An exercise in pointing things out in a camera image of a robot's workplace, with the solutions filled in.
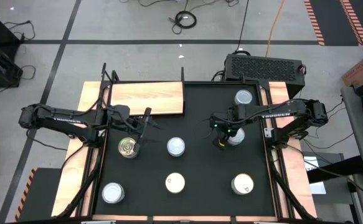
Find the black mat with orange stripes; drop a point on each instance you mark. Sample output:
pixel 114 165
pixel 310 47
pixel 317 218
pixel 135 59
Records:
pixel 44 196
pixel 333 21

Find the black table mat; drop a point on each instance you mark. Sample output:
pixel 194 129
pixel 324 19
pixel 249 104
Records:
pixel 206 199

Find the black metal shelf frame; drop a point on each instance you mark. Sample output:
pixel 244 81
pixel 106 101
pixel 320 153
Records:
pixel 183 77

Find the black perforated computer case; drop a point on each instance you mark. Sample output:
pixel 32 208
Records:
pixel 262 68

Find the blue red pull-tab can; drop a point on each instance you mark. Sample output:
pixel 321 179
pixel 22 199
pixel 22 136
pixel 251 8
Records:
pixel 126 147
pixel 242 183
pixel 175 182

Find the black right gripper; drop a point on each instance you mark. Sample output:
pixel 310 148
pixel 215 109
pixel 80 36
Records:
pixel 223 121

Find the green white tuna can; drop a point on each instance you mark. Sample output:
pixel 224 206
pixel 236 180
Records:
pixel 243 96
pixel 176 146
pixel 113 193
pixel 238 137

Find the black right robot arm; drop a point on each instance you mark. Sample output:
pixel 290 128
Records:
pixel 293 109

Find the black metal beam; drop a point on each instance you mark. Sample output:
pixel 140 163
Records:
pixel 340 169

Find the black aluminium rig frame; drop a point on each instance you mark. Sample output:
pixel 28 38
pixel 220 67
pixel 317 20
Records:
pixel 280 186

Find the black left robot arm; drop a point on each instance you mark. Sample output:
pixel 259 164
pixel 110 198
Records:
pixel 63 119

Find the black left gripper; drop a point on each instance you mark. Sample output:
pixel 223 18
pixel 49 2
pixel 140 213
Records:
pixel 122 115

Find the white paper sheet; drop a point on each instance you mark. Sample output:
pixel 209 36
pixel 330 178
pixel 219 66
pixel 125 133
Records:
pixel 319 188

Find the grey side table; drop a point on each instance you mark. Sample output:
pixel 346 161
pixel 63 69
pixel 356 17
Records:
pixel 355 130

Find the light wooden shelf board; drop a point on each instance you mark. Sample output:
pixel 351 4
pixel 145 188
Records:
pixel 156 96

